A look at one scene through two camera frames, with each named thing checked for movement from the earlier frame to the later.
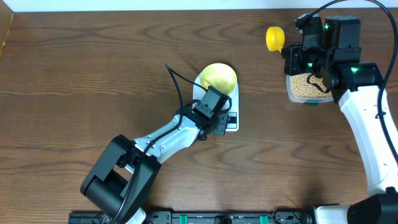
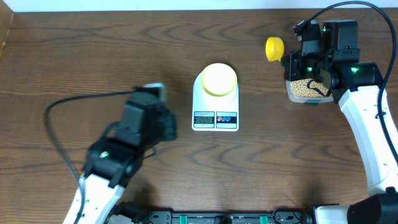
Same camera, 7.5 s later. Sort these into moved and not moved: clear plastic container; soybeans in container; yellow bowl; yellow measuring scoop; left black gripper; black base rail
Moved: left black gripper; yellow measuring scoop
Not moved: black base rail; soybeans in container; yellow bowl; clear plastic container
